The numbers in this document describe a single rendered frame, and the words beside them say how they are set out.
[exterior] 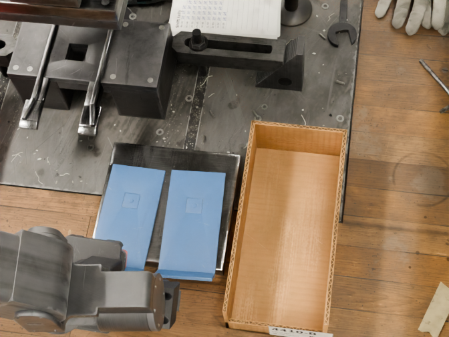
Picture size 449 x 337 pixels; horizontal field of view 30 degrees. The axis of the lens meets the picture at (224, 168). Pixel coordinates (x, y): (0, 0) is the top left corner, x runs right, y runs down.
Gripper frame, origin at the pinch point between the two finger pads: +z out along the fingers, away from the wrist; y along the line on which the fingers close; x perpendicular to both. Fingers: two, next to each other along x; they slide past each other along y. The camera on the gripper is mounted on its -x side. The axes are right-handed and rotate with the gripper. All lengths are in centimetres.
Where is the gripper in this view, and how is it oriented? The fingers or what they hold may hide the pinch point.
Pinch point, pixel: (109, 269)
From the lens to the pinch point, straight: 102.9
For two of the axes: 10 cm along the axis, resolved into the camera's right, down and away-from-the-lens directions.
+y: 1.2, -9.9, -0.8
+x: -9.8, -1.3, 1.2
